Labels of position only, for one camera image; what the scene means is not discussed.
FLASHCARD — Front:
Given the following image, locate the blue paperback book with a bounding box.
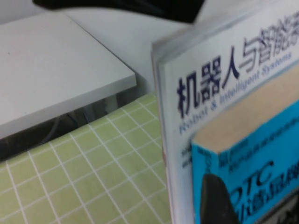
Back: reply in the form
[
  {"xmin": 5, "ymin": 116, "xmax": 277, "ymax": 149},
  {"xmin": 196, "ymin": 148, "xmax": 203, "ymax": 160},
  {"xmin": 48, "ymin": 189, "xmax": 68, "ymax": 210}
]
[{"xmin": 191, "ymin": 67, "xmax": 299, "ymax": 224}]

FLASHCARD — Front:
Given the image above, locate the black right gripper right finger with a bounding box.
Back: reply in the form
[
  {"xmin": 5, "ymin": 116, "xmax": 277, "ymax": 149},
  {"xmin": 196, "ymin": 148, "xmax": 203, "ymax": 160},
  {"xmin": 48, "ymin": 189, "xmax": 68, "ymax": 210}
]
[{"xmin": 268, "ymin": 195, "xmax": 299, "ymax": 224}]

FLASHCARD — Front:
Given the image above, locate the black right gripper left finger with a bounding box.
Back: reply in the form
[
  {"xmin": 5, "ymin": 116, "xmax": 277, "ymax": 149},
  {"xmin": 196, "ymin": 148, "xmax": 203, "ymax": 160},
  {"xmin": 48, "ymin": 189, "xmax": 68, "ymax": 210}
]
[{"xmin": 202, "ymin": 174, "xmax": 238, "ymax": 224}]

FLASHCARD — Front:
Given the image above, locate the black curved object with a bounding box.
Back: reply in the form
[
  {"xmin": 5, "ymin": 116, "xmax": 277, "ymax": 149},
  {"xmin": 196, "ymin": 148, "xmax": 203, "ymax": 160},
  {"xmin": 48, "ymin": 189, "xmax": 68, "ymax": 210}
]
[{"xmin": 32, "ymin": 0, "xmax": 204, "ymax": 24}]

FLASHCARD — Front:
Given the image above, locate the green checkered tablecloth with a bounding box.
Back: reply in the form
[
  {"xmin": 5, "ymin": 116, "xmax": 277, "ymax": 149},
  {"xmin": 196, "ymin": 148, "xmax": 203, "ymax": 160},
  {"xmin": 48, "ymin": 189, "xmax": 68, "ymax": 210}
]
[{"xmin": 0, "ymin": 91, "xmax": 175, "ymax": 224}]

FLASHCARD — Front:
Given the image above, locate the white robot systems magazine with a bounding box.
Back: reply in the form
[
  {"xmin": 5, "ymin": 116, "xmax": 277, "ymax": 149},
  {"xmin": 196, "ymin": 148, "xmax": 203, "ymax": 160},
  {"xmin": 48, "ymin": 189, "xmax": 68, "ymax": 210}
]
[{"xmin": 151, "ymin": 0, "xmax": 299, "ymax": 224}]

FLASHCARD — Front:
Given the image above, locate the white desk board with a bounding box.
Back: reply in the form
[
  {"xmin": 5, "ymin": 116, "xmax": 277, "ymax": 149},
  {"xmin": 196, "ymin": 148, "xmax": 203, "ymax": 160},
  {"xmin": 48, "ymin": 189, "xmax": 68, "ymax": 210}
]
[{"xmin": 0, "ymin": 11, "xmax": 137, "ymax": 140}]

